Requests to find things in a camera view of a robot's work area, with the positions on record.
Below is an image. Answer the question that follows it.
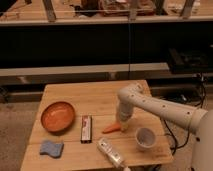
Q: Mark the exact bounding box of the red black chocolate bar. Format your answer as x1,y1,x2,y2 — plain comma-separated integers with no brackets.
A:
81,115,92,143

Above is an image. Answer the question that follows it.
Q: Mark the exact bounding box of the black cable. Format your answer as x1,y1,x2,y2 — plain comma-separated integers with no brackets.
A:
159,73,208,152

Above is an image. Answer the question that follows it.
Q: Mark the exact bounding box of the orange bowl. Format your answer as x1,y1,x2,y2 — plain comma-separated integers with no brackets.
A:
41,101,75,133

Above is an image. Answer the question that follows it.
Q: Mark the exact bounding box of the blue sponge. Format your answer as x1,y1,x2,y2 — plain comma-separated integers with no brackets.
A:
39,140,64,158

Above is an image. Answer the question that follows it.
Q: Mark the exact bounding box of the long wooden shelf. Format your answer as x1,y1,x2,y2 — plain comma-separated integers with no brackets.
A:
0,62,169,77

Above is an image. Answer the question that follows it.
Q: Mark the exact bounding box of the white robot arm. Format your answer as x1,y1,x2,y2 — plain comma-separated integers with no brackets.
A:
116,83,213,171

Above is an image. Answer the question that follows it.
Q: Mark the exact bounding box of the orange pepper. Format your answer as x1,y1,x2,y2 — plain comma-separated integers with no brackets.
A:
102,123,121,134

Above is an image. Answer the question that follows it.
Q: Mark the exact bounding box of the white tube bottle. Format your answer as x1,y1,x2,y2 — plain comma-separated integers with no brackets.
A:
97,138,131,171

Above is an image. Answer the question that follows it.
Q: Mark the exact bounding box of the black box on shelf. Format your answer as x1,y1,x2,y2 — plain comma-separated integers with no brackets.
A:
167,48,213,74

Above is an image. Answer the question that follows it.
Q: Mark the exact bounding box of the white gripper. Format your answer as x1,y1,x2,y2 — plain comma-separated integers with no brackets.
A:
116,102,133,132

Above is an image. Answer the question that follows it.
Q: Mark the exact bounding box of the white cup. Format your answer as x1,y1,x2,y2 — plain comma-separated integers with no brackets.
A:
135,127,156,151

